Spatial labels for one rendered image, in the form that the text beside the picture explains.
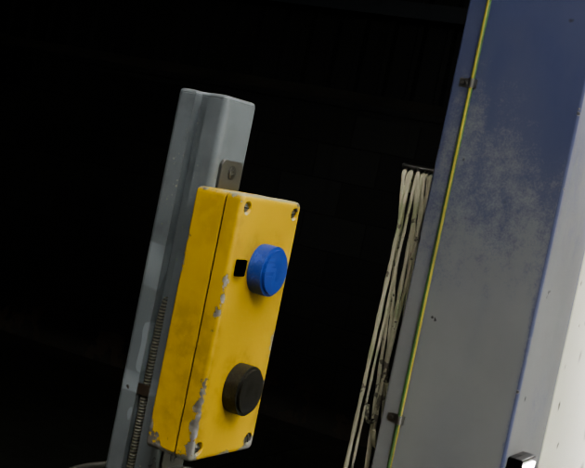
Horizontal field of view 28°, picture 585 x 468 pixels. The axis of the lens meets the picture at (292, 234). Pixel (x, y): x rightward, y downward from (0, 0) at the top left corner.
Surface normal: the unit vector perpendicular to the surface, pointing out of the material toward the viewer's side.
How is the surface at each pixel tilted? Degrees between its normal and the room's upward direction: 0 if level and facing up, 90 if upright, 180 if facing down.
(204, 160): 90
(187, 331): 90
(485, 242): 90
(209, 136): 90
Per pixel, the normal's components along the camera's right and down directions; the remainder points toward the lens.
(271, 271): 0.86, 0.20
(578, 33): -0.47, -0.05
